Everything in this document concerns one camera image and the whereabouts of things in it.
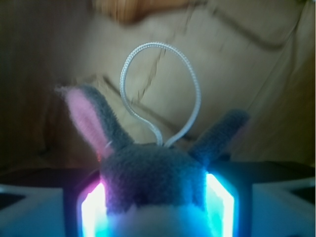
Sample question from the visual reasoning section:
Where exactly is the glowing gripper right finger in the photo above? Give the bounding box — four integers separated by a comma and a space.
206, 161, 316, 237

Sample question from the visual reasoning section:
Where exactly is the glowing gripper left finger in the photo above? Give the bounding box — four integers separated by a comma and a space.
0, 169, 109, 237

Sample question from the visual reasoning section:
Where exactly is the gray plush bunny toy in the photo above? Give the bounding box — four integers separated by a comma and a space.
54, 41, 250, 237

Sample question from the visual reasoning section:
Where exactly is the brown paper bag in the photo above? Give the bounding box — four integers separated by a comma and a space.
0, 0, 316, 173

